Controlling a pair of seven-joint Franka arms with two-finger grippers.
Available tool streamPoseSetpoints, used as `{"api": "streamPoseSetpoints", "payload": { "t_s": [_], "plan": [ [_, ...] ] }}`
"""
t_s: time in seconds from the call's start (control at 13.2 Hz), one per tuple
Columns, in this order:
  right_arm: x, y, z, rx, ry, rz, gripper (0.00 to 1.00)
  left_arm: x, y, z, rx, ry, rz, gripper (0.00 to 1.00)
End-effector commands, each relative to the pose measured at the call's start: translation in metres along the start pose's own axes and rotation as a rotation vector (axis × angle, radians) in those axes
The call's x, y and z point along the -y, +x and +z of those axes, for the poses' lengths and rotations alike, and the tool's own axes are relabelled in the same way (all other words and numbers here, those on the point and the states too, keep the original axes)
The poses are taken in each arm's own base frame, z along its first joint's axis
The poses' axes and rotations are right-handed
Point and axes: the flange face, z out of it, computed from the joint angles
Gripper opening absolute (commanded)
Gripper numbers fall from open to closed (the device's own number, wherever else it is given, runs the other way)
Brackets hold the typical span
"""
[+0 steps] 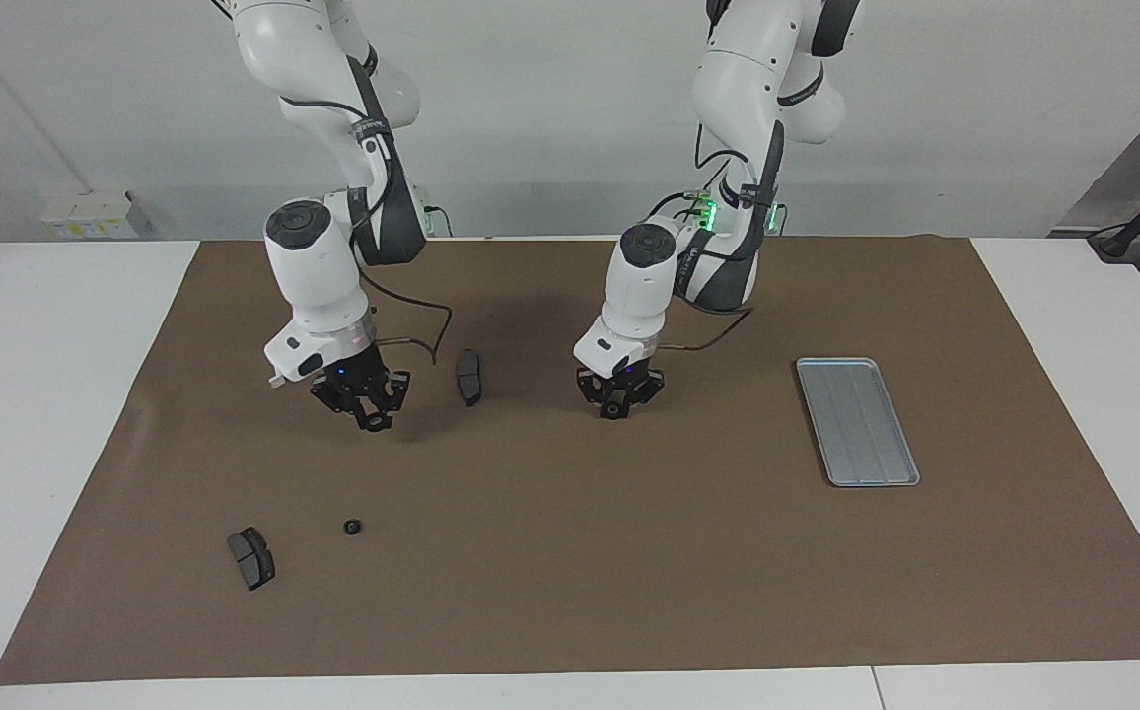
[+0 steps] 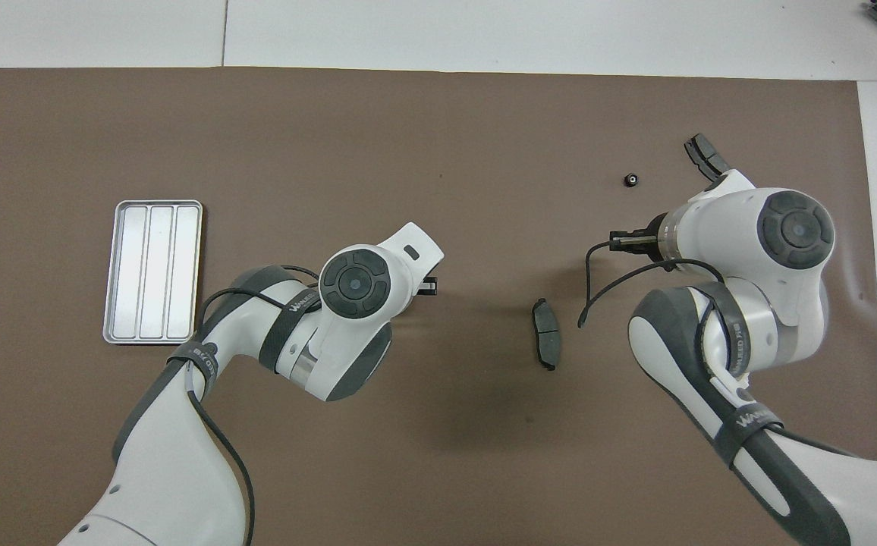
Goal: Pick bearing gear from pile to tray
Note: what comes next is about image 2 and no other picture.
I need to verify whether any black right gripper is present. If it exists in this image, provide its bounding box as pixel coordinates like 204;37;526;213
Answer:
609;227;663;255

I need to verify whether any silver metal tray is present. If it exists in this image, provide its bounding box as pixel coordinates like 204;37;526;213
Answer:
102;199;204;346

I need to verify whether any long grey brake pad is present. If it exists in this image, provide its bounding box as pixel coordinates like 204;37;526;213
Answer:
532;297;563;372

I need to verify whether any short grey brake pad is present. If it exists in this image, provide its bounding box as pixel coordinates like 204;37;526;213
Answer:
684;133;731;183

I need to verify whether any brown table mat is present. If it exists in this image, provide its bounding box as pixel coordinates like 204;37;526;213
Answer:
0;67;877;546

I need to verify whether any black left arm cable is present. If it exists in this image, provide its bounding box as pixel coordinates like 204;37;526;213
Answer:
184;264;322;546

